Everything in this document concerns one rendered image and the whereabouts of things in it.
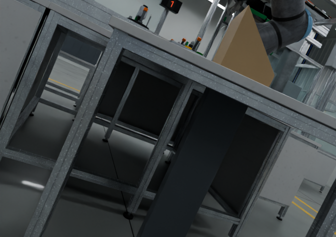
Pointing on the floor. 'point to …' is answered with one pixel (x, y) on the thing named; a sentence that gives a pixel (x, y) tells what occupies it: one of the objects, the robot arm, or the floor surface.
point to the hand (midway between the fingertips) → (229, 13)
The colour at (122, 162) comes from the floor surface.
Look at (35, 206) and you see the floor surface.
